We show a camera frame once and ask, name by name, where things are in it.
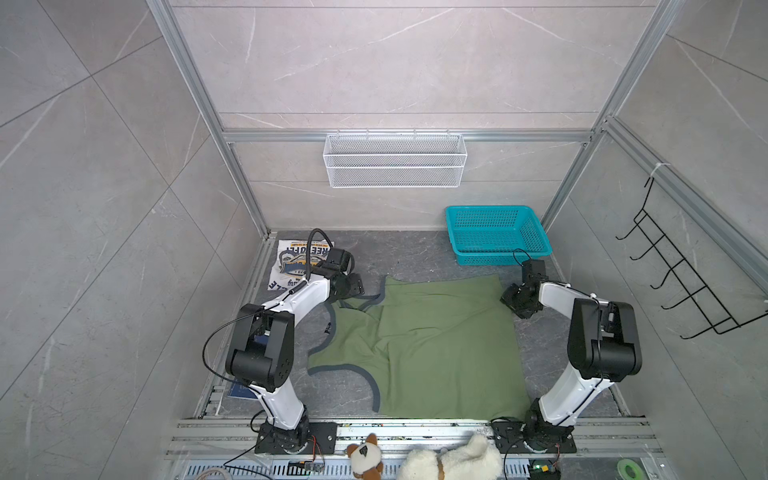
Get white navy-trimmed tank top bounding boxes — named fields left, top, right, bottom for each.
left=267, top=240, right=330, bottom=291

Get teal plastic basket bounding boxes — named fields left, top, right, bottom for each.
left=445, top=205, right=552, bottom=266

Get green tank top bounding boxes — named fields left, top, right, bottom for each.
left=308, top=275, right=531, bottom=420

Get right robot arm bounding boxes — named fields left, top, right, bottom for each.
left=501, top=256, right=642, bottom=453

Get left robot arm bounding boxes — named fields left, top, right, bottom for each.
left=203, top=228, right=364, bottom=453

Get blue book yellow label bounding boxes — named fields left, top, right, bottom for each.
left=228, top=383, right=257, bottom=401

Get white fluffy plush toy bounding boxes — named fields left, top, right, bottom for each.
left=397, top=434, right=504, bottom=480

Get small green black device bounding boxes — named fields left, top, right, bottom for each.
left=529, top=459, right=561, bottom=480

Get brown white plush toy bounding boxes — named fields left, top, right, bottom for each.
left=346, top=433, right=384, bottom=480

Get green tape roll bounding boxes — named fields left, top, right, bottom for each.
left=616, top=458, right=647, bottom=480

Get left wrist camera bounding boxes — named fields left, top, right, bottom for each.
left=323, top=247, right=355, bottom=274

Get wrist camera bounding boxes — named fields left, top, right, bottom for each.
left=522, top=259, right=549, bottom=285
left=323, top=247, right=355, bottom=274

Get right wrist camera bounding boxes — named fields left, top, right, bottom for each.
left=522, top=259, right=549, bottom=285

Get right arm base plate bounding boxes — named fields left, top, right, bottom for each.
left=490, top=419, right=577, bottom=454

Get white wire mesh shelf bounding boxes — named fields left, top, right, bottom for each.
left=323, top=133, right=468, bottom=189

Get black wire hook rack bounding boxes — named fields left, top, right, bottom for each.
left=615, top=178, right=767, bottom=340

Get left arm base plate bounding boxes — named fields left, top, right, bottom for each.
left=255, top=422, right=338, bottom=456

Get aluminium frame rail front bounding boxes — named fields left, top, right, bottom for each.
left=164, top=417, right=663, bottom=460

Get white slotted cable duct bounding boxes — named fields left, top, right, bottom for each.
left=174, top=458, right=531, bottom=479

